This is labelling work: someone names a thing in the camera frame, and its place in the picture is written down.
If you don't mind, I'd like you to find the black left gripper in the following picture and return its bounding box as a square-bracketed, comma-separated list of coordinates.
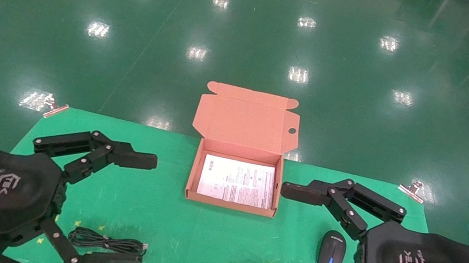
[0, 114, 164, 263]

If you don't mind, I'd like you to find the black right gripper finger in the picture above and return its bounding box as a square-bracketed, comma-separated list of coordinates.
[274, 168, 411, 249]

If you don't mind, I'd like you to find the green table mat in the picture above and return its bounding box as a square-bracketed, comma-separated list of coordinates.
[0, 96, 469, 263]

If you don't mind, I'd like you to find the black wired computer mouse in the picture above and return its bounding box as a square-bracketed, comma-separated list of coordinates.
[229, 214, 350, 263]

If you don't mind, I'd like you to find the open brown cardboard box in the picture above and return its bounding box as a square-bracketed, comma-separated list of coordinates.
[179, 79, 305, 220]

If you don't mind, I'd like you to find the metal spring clip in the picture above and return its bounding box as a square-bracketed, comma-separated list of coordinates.
[43, 95, 71, 122]
[396, 178, 427, 204]

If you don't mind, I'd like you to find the black data cable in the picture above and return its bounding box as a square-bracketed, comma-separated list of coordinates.
[67, 225, 150, 259]

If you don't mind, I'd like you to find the white printed paper sheet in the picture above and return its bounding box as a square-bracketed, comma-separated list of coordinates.
[196, 153, 279, 210]

